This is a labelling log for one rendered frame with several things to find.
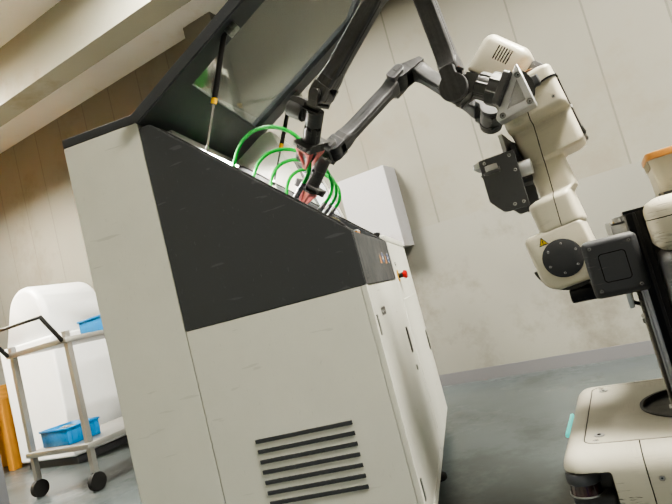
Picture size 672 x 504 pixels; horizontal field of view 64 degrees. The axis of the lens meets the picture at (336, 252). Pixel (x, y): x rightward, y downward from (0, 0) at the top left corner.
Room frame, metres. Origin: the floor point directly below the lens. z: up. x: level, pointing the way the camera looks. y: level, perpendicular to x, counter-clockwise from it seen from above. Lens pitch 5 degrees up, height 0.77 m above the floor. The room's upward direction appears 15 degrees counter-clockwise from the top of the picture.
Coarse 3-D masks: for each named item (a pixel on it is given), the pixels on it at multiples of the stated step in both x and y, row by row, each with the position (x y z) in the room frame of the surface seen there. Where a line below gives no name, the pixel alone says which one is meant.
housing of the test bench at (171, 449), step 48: (96, 144) 1.67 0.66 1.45; (96, 192) 1.67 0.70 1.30; (144, 192) 1.64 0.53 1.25; (96, 240) 1.68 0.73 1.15; (144, 240) 1.65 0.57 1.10; (96, 288) 1.69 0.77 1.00; (144, 288) 1.66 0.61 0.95; (144, 336) 1.66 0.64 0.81; (144, 384) 1.67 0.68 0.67; (192, 384) 1.64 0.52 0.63; (144, 432) 1.68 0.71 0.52; (192, 432) 1.64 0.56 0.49; (144, 480) 1.69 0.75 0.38; (192, 480) 1.65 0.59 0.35
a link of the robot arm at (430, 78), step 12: (408, 60) 1.91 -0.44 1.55; (420, 60) 1.89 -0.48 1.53; (408, 72) 1.94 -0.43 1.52; (420, 72) 1.89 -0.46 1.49; (432, 72) 1.88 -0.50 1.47; (408, 84) 1.95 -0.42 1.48; (432, 84) 1.87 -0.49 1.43; (468, 108) 1.80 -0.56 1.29; (480, 108) 1.73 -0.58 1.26; (492, 108) 1.72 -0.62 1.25; (492, 132) 1.80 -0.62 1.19
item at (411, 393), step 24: (384, 288) 1.82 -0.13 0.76; (384, 312) 1.68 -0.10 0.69; (384, 336) 1.57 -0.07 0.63; (408, 336) 2.07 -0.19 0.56; (408, 360) 1.92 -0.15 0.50; (408, 384) 1.78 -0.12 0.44; (408, 408) 1.66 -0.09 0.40; (408, 432) 1.55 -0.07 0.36; (432, 432) 2.04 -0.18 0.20; (432, 456) 1.88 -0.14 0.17; (432, 480) 1.75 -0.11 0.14
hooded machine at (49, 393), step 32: (32, 288) 4.58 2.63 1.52; (64, 288) 4.77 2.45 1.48; (64, 320) 4.61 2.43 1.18; (64, 352) 4.49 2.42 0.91; (96, 352) 4.75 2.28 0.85; (32, 384) 4.58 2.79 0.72; (64, 384) 4.43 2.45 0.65; (96, 384) 4.69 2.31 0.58; (32, 416) 4.62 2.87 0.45; (64, 416) 4.42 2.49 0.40; (96, 416) 4.63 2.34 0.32; (96, 448) 4.62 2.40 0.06
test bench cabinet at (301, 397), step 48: (192, 336) 1.63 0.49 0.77; (240, 336) 1.60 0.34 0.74; (288, 336) 1.57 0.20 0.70; (336, 336) 1.54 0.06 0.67; (240, 384) 1.60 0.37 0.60; (288, 384) 1.57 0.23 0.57; (336, 384) 1.54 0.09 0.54; (384, 384) 1.51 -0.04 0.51; (240, 432) 1.61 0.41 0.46; (288, 432) 1.58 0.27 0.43; (336, 432) 1.55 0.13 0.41; (384, 432) 1.52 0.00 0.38; (240, 480) 1.62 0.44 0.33; (288, 480) 1.58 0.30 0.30; (336, 480) 1.55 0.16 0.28; (384, 480) 1.53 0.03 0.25
